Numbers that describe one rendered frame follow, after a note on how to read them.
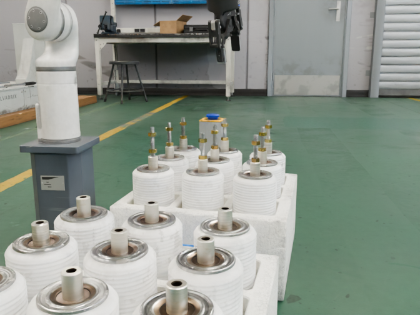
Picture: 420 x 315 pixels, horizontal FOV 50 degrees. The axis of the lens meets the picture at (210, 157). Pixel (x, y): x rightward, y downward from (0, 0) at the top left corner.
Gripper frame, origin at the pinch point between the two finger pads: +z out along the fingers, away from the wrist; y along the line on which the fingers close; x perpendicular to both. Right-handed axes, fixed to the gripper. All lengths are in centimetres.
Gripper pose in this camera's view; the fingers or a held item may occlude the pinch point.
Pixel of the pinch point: (229, 54)
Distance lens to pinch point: 110.8
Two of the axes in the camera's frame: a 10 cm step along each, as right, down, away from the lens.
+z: 1.3, 8.5, 5.0
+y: 4.1, -5.1, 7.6
